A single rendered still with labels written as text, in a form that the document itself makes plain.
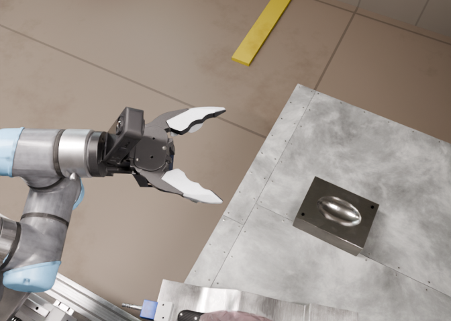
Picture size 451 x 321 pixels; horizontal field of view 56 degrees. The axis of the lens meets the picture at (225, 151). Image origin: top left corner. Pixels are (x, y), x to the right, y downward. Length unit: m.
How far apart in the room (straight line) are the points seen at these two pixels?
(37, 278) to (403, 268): 0.98
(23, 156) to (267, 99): 2.00
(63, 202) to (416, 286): 0.97
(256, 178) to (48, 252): 0.79
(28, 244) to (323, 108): 1.11
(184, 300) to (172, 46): 1.97
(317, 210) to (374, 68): 1.71
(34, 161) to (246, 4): 2.58
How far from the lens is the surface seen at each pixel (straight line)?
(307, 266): 1.27
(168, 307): 1.15
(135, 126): 0.57
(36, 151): 0.68
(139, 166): 0.63
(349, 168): 1.42
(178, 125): 0.65
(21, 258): 0.71
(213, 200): 0.61
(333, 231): 1.24
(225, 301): 1.14
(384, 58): 2.93
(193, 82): 2.62
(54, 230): 0.73
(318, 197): 1.27
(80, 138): 0.66
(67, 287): 1.93
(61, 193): 0.76
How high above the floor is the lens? 2.00
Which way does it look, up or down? 59 degrees down
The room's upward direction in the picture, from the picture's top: straight up
